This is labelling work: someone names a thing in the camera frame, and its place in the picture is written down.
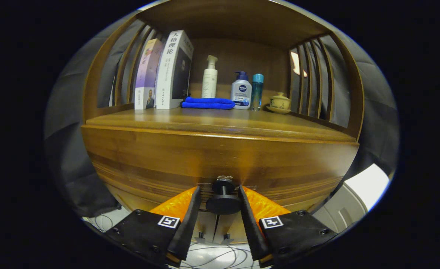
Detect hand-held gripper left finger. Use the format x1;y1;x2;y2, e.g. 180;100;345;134
104;186;202;266

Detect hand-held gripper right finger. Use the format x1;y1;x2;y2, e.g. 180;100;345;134
238;185;339;268

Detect wooden cabinet door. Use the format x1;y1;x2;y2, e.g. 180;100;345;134
110;183;220;244
214;198;321;243

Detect wooden countertop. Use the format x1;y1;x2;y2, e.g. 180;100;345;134
85;106;356;142

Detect wooden cabinet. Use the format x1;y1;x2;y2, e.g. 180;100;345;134
80;0;365;245

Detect blue folded cloth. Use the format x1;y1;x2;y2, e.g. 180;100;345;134
181;97;235;110

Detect beige lidded teacup with saucer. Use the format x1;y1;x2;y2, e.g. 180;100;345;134
266;92;292;114

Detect white lotion bottle blue cap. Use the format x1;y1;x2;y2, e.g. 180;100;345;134
231;71;252;110

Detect teal bottle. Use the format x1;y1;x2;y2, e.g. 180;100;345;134
250;74;264;111

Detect white pump bottle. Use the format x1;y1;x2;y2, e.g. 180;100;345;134
202;55;218;99

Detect white book with dark cover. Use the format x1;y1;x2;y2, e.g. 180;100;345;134
155;30;194;109

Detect purple book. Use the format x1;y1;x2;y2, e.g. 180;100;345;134
134;38;164;110

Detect black floor cables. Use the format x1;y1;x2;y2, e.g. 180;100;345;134
93;213;252;269

